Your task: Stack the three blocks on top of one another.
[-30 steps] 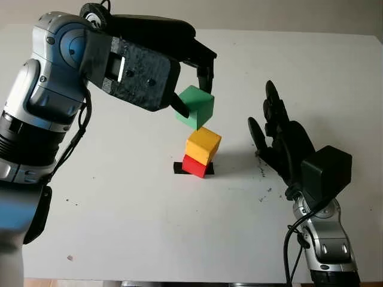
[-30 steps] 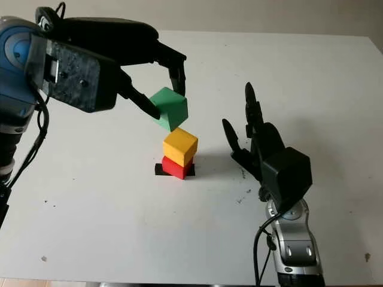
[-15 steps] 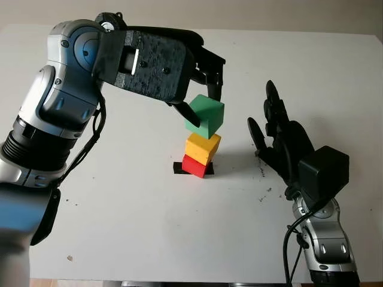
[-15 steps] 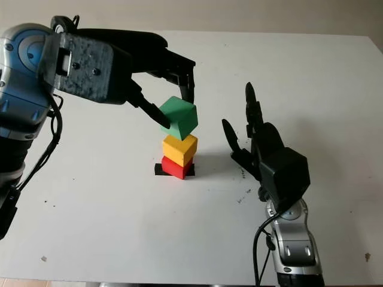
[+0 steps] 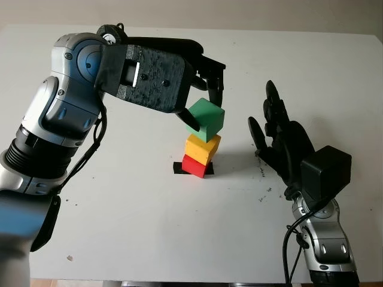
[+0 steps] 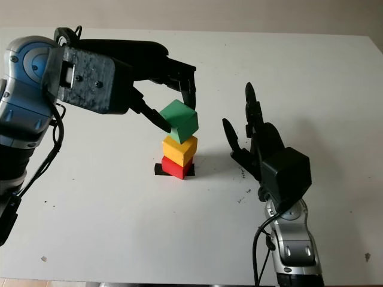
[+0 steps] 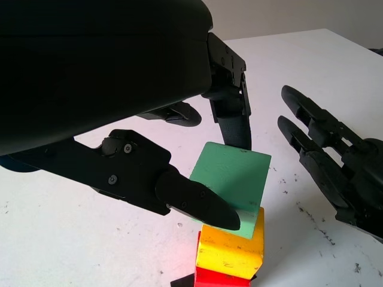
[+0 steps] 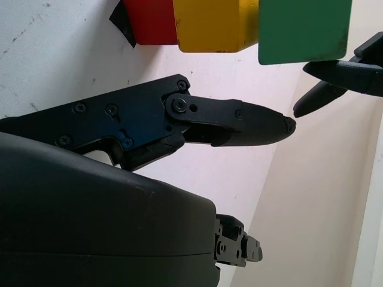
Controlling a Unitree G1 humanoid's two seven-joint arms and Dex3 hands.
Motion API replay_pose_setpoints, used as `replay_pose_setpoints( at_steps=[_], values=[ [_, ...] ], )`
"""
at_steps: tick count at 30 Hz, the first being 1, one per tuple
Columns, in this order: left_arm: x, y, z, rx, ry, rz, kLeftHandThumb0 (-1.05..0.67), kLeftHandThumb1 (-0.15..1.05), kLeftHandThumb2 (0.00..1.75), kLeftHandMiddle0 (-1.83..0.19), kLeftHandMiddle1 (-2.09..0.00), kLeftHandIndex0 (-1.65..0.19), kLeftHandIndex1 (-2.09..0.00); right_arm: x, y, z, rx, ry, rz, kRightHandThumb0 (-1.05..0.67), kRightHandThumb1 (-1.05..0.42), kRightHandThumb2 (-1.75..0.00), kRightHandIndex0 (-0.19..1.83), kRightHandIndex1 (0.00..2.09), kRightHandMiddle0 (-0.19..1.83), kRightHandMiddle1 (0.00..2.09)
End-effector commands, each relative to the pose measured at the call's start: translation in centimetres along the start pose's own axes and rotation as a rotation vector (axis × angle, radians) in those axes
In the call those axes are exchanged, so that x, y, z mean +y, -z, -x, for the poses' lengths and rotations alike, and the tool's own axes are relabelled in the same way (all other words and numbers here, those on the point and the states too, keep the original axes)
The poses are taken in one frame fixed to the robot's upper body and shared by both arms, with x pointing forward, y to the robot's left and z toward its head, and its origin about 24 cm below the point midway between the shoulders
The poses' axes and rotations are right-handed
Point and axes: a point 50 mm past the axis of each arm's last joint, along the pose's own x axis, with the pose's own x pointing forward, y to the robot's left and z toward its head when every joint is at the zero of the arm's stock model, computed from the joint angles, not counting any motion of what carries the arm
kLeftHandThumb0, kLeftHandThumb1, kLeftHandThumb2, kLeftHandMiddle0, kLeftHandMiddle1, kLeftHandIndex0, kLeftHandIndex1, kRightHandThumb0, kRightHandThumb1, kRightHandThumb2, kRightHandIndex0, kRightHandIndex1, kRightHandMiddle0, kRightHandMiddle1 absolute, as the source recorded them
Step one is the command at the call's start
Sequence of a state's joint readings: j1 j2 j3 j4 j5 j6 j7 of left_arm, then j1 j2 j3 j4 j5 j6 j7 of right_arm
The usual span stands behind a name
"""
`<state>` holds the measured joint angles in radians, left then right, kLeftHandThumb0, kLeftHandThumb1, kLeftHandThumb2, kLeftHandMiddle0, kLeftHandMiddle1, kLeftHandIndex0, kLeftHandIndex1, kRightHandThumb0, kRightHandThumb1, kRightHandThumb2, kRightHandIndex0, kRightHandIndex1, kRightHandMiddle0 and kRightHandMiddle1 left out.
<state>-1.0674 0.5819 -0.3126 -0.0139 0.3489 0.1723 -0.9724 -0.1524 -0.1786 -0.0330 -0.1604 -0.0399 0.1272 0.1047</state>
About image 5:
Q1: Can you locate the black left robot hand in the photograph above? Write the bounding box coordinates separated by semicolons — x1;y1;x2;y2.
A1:
128;36;227;134

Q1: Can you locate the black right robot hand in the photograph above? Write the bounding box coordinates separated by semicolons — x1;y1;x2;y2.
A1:
247;80;317;200

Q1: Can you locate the green wooden block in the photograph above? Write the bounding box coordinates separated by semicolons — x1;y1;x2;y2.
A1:
185;97;226;143

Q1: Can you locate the yellow wooden block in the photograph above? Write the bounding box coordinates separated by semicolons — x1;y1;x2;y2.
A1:
185;133;222;166

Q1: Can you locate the red wooden block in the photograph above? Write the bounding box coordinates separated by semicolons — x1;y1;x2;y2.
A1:
181;154;214;179

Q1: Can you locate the black tape mark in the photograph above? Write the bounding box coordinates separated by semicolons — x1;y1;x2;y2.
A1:
173;161;215;176

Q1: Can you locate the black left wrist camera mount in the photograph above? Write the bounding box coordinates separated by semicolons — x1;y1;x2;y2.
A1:
93;44;193;114

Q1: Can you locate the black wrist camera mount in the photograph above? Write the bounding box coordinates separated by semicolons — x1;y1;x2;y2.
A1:
93;44;193;114
300;145;353;207

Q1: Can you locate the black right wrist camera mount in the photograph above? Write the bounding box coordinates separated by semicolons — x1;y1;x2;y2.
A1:
300;145;353;207

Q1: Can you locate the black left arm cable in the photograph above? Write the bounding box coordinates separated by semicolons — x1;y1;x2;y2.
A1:
58;22;130;194

